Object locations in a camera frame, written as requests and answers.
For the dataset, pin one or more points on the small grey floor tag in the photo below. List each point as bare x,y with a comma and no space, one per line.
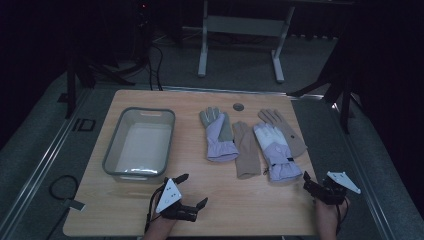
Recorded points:
74,204

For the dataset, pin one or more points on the white metal desk frame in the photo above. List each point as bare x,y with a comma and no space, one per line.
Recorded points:
246,25

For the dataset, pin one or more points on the white and purple ski glove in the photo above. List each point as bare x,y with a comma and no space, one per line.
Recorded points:
276,151

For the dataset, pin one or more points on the beige glove with dark button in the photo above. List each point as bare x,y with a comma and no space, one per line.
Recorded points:
295,140

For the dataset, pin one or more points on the round grey table grommet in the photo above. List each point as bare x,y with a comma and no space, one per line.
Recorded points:
238,107

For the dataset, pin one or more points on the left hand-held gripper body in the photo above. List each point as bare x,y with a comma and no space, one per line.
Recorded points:
168,196

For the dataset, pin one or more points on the purple and grey ski glove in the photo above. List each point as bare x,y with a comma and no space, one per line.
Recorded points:
217,141

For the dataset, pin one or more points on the plain beige knit glove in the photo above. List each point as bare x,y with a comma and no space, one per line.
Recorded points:
246,156

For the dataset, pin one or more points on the person's left hand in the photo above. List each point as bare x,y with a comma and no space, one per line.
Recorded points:
164,224

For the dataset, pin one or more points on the grey plastic basin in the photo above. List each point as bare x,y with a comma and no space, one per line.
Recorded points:
143,146

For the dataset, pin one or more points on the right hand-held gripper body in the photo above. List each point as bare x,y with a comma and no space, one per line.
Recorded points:
333,191

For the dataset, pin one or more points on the black tripod stand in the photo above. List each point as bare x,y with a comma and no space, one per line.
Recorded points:
70,90

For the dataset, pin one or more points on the small dark table clip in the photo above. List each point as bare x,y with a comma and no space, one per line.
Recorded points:
345,100

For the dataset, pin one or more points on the person's right hand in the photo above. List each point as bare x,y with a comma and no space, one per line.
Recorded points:
328,211

